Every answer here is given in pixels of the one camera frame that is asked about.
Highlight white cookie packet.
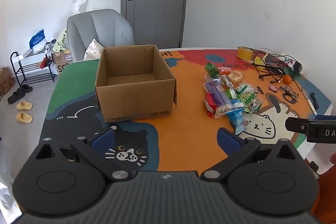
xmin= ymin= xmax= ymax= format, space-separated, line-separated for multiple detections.
xmin=227 ymin=71 xmax=243 ymax=85

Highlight green candy wrapper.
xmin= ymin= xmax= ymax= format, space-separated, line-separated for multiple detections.
xmin=205 ymin=62 xmax=219 ymax=77

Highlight black slippers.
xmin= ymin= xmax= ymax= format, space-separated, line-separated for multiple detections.
xmin=7 ymin=85 xmax=33 ymax=105

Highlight brown box on floor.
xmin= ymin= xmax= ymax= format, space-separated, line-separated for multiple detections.
xmin=0 ymin=67 xmax=14 ymax=95

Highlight yellow slipper far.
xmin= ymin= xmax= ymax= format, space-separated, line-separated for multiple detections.
xmin=16 ymin=101 xmax=33 ymax=111

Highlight black shoe rack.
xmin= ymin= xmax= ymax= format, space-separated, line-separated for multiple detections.
xmin=10 ymin=50 xmax=56 ymax=86

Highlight dotted cream cushion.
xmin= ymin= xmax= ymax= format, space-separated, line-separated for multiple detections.
xmin=83 ymin=39 xmax=104 ymax=60

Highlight red snack packet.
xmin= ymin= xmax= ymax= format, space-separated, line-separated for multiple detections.
xmin=204 ymin=92 xmax=217 ymax=118

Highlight brown cardboard box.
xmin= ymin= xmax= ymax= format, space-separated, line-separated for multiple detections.
xmin=94 ymin=45 xmax=177 ymax=123

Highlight blue plastic bag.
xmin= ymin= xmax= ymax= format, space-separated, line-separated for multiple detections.
xmin=29 ymin=30 xmax=47 ymax=53

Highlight pink small toy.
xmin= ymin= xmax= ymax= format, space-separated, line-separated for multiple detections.
xmin=268 ymin=85 xmax=278 ymax=93

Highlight yellow tape roll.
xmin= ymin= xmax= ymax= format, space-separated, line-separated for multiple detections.
xmin=237 ymin=47 xmax=253 ymax=61

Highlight yellow slipper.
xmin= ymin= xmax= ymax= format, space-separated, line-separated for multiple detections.
xmin=16 ymin=101 xmax=33 ymax=111
xmin=16 ymin=111 xmax=33 ymax=124

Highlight grey armchair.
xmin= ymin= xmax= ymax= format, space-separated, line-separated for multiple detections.
xmin=67 ymin=9 xmax=134 ymax=62

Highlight colourful cat table mat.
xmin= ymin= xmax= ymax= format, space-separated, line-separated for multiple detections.
xmin=41 ymin=49 xmax=333 ymax=172

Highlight yellow slipper near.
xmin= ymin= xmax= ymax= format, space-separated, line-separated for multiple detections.
xmin=16 ymin=111 xmax=33 ymax=124

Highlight purple snack packet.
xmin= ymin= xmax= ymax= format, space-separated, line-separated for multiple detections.
xmin=205 ymin=80 xmax=231 ymax=106

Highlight orange snack packet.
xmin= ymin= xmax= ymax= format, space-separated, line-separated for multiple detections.
xmin=218 ymin=67 xmax=233 ymax=75

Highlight blue snack packet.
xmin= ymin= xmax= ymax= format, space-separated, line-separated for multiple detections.
xmin=226 ymin=107 xmax=249 ymax=135

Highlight small orange fruit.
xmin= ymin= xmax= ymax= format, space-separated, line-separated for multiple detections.
xmin=282 ymin=75 xmax=291 ymax=85

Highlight black wire stand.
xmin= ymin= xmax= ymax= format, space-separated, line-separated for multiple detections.
xmin=249 ymin=48 xmax=295 ymax=84

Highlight green striped cracker packet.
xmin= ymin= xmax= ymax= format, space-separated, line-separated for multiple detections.
xmin=235 ymin=84 xmax=264 ymax=115

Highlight key bunch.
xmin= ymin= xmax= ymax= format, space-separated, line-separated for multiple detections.
xmin=279 ymin=85 xmax=298 ymax=102

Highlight SF cardboard box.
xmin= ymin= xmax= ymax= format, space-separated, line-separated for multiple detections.
xmin=52 ymin=50 xmax=72 ymax=75

